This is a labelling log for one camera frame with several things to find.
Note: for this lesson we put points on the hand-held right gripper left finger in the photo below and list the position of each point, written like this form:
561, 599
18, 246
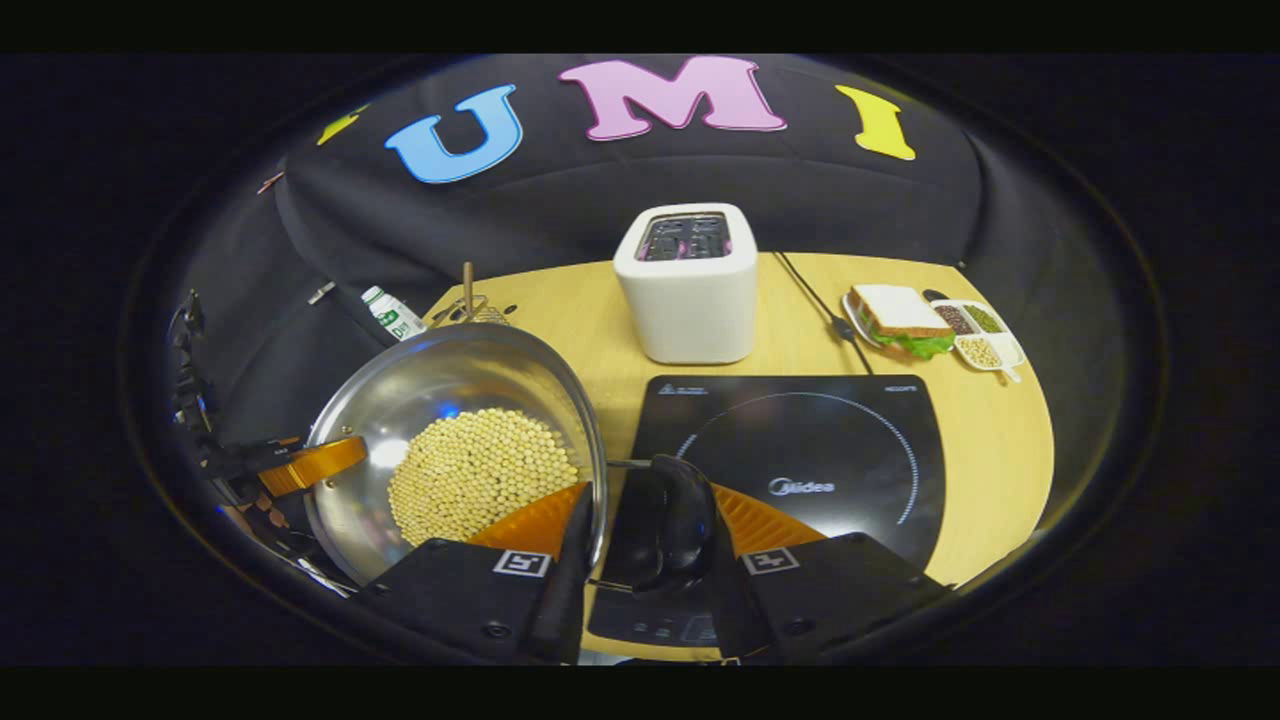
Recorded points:
570, 600

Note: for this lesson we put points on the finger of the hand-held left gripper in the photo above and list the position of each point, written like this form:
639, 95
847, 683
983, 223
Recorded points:
320, 462

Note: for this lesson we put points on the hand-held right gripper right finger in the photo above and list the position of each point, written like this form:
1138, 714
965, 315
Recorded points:
730, 620

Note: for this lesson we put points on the black induction cooktop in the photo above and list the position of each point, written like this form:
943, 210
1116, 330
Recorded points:
820, 440

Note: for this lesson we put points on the pile of yellow beans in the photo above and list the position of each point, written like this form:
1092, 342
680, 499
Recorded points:
470, 470

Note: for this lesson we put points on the white bottle with green label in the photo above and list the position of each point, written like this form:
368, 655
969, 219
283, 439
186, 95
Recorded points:
400, 320

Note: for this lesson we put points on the silver cloth clip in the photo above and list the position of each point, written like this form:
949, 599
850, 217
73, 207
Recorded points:
320, 292

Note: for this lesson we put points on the copper cloth clip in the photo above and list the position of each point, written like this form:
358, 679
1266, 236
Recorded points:
270, 182

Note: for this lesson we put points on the white toaster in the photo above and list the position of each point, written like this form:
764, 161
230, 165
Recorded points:
690, 310

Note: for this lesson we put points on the black backdrop cloth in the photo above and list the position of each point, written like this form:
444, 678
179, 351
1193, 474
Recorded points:
520, 220

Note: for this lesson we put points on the white sandwich plate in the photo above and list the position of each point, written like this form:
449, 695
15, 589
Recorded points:
850, 322

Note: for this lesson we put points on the sandwich with lettuce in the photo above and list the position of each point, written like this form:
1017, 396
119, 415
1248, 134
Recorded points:
900, 310

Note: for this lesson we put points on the white divided dish of beans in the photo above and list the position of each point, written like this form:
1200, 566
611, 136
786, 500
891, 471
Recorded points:
985, 350

